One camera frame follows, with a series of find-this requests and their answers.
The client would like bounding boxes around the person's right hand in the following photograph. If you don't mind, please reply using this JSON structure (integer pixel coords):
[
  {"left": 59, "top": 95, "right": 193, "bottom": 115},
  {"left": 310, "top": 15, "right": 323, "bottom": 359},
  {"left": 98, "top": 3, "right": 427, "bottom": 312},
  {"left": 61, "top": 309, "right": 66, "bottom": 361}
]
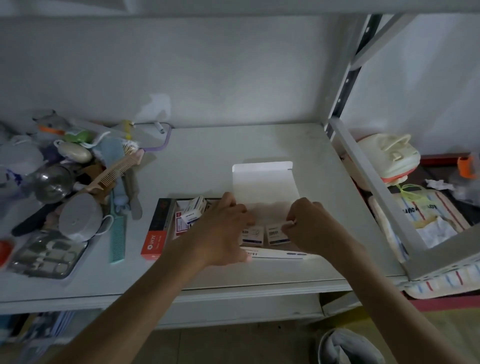
[{"left": 281, "top": 197, "right": 355, "bottom": 260}]

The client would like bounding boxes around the person's left hand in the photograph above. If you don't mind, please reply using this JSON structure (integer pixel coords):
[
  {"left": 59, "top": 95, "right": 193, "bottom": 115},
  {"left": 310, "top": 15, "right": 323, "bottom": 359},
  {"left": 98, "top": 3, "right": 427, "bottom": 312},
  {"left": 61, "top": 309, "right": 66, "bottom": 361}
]
[{"left": 190, "top": 192, "right": 256, "bottom": 268}]

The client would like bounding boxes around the small white medicine box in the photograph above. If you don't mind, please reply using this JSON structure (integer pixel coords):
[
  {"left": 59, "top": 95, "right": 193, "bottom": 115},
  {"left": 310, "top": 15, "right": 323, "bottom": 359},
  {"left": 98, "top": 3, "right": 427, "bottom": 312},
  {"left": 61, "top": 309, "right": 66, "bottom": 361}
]
[
  {"left": 240, "top": 226, "right": 265, "bottom": 247},
  {"left": 266, "top": 223, "right": 292, "bottom": 247}
]

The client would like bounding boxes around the person's left forearm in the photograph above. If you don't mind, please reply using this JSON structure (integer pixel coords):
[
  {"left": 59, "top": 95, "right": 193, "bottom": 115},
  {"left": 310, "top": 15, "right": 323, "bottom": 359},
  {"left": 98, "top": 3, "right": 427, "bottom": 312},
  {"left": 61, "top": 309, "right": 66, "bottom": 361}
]
[{"left": 52, "top": 240, "right": 211, "bottom": 364}]

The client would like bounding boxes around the person's right forearm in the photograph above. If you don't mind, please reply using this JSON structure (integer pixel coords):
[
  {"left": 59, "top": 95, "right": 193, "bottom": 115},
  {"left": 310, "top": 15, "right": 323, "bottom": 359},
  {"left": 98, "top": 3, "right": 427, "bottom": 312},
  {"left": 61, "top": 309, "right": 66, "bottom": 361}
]
[{"left": 330, "top": 236, "right": 467, "bottom": 364}]

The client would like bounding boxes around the long white blue box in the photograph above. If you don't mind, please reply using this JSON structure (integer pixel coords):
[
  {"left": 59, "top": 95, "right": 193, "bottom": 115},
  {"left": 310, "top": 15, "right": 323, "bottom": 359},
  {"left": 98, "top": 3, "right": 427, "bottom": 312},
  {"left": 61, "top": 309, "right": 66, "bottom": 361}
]
[{"left": 240, "top": 246, "right": 320, "bottom": 260}]

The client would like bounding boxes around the open white cardboard box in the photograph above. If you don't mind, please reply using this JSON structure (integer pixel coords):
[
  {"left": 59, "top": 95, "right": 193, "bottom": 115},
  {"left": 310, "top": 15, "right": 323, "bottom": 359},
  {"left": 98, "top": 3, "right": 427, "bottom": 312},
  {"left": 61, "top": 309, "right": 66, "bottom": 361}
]
[{"left": 173, "top": 161, "right": 321, "bottom": 261}]

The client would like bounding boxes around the white blue medicine box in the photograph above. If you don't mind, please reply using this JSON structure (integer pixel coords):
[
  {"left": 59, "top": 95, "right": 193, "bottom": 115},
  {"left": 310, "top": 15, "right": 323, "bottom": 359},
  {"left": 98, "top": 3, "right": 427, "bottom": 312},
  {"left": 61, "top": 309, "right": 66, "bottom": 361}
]
[{"left": 184, "top": 196, "right": 208, "bottom": 226}]

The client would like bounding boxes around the red white medicine box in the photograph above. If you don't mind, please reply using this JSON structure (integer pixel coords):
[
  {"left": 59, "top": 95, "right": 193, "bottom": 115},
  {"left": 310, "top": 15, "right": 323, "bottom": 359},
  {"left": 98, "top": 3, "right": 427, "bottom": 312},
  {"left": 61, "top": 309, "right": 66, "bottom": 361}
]
[{"left": 175, "top": 211, "right": 199, "bottom": 237}]

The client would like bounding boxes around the black and red box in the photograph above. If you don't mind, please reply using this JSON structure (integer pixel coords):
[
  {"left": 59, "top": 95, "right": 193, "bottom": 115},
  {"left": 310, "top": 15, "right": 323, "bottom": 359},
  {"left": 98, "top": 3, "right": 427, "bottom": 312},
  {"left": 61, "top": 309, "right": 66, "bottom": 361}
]
[{"left": 140, "top": 198, "right": 178, "bottom": 261}]

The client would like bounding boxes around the white metal shelf rack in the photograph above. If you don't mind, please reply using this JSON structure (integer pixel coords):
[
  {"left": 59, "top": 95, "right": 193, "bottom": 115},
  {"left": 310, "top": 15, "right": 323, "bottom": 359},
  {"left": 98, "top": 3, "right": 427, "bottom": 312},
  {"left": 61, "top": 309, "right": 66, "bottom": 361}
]
[{"left": 0, "top": 0, "right": 480, "bottom": 331}]

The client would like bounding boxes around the grey nail file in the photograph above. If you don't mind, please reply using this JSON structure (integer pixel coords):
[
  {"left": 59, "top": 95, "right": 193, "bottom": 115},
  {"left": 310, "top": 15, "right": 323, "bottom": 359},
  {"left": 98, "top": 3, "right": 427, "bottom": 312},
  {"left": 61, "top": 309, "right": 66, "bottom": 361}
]
[{"left": 125, "top": 169, "right": 143, "bottom": 221}]

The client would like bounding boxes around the cream plastic container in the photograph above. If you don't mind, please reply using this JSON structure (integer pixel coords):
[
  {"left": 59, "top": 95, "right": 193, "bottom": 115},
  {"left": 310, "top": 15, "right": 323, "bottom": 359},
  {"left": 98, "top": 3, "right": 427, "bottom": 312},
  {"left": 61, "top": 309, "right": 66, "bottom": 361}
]
[{"left": 355, "top": 133, "right": 421, "bottom": 188}]

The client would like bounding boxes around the green plastic comb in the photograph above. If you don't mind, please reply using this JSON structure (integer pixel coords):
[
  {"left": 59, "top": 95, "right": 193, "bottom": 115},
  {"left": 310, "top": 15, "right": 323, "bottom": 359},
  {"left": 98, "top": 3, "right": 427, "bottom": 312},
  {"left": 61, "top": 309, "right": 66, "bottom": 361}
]
[{"left": 109, "top": 187, "right": 128, "bottom": 264}]

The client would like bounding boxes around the grey cloth bundle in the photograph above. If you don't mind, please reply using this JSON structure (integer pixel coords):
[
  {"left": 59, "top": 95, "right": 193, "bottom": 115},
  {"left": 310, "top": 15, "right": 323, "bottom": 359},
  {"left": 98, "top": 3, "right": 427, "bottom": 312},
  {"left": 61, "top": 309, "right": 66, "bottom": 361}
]
[{"left": 317, "top": 328, "right": 388, "bottom": 364}]

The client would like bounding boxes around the striped fabric bag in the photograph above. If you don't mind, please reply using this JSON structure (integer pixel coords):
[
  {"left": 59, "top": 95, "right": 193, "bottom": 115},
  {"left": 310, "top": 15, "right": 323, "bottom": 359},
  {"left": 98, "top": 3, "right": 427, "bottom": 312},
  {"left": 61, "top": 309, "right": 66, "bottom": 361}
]
[{"left": 368, "top": 185, "right": 472, "bottom": 264}]

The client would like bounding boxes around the crumpled white paper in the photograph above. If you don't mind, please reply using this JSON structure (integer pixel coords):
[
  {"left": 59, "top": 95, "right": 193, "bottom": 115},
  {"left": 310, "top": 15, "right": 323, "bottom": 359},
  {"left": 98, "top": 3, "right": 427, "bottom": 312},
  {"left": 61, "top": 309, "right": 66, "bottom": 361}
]
[{"left": 425, "top": 179, "right": 455, "bottom": 193}]

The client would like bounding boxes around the tan plastic comb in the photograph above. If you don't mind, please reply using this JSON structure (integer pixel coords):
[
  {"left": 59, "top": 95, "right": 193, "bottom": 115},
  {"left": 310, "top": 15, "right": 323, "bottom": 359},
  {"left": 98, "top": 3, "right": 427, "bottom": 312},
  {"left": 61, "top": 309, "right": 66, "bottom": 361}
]
[{"left": 77, "top": 150, "right": 145, "bottom": 196}]

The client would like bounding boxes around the striped quilted mat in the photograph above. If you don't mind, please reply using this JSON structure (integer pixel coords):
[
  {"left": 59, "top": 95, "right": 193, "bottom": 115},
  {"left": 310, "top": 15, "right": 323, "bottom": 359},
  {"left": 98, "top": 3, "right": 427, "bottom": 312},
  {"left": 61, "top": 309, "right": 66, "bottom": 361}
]
[{"left": 400, "top": 262, "right": 480, "bottom": 301}]

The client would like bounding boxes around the grey round container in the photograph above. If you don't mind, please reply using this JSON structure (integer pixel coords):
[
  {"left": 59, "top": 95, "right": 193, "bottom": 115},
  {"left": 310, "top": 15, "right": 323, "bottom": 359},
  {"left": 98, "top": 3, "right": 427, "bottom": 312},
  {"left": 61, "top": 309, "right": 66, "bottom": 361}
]
[{"left": 58, "top": 193, "right": 104, "bottom": 243}]

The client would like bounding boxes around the light blue cloth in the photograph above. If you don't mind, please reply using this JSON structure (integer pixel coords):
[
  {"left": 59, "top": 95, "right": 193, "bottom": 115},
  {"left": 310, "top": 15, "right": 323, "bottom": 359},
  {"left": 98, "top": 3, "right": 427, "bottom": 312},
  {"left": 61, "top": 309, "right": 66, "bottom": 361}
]
[{"left": 93, "top": 136, "right": 130, "bottom": 163}]

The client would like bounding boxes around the orange bottle cap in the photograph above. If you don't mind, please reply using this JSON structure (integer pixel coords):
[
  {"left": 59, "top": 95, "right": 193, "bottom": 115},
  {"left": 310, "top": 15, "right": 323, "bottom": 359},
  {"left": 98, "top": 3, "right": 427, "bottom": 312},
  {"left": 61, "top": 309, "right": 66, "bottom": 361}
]
[{"left": 456, "top": 155, "right": 479, "bottom": 179}]

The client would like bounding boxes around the green plastic toy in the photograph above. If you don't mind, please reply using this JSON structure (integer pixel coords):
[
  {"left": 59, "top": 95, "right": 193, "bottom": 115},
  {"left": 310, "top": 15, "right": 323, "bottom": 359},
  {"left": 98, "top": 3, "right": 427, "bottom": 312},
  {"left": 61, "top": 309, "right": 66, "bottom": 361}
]
[{"left": 62, "top": 129, "right": 95, "bottom": 145}]

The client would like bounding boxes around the stack of books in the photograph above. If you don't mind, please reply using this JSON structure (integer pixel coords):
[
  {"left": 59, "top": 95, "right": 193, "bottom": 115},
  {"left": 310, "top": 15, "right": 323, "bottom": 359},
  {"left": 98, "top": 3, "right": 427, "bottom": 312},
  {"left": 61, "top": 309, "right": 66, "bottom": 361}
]
[{"left": 0, "top": 311, "right": 77, "bottom": 364}]

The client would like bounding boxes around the grey plush toy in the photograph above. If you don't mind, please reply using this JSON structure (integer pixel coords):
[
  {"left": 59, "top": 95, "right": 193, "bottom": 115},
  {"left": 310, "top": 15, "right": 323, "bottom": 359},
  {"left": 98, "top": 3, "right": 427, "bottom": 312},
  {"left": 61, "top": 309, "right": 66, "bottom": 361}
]
[{"left": 31, "top": 109, "right": 71, "bottom": 131}]

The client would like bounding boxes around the red round item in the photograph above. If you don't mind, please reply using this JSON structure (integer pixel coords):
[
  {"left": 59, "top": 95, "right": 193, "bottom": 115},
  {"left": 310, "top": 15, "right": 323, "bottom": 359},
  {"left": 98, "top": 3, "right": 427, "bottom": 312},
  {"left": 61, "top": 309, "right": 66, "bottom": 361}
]
[{"left": 0, "top": 240, "right": 16, "bottom": 269}]

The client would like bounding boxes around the white cloth cap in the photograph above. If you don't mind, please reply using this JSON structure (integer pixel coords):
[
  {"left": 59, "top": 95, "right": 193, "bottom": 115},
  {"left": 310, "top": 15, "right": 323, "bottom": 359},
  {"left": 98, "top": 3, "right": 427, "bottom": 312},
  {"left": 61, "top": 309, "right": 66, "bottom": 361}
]
[{"left": 0, "top": 139, "right": 46, "bottom": 177}]

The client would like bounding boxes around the black handle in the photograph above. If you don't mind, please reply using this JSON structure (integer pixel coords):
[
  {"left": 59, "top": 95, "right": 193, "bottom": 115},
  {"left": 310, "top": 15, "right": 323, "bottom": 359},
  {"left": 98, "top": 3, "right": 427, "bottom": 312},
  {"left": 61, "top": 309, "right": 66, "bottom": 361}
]
[{"left": 11, "top": 202, "right": 58, "bottom": 237}]

